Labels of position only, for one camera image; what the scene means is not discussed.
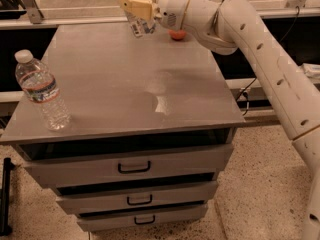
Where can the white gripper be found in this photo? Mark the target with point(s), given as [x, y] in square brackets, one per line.
[170, 8]

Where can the blue labelled plastic bottle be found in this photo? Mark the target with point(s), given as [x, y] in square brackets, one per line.
[139, 26]

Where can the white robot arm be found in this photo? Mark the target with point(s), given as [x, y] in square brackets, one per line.
[235, 25]

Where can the clear water bottle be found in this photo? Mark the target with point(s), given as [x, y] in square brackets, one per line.
[41, 89]

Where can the red apple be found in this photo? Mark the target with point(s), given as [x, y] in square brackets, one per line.
[177, 35]

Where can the grey drawer cabinet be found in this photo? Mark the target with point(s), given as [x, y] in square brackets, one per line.
[128, 94]

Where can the white packet on ledge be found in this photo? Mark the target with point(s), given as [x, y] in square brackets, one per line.
[311, 70]

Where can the top grey drawer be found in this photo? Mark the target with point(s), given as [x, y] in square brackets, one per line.
[109, 168]

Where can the grey drawer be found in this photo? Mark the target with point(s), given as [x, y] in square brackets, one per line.
[143, 217]
[109, 168]
[137, 198]

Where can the middle grey drawer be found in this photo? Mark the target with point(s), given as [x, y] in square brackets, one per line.
[137, 198]

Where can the bottom grey drawer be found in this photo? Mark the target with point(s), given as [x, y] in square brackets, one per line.
[143, 217]

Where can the black post at left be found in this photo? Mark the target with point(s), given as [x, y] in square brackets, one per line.
[5, 228]

